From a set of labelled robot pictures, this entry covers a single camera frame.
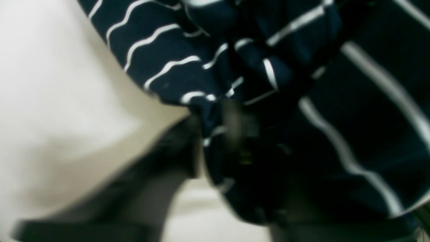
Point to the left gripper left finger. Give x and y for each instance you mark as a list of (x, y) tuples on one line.
[(133, 206)]

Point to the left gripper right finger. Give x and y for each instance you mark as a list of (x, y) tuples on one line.
[(313, 225)]

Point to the black white striped T-shirt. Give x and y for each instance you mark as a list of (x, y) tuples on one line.
[(333, 91)]

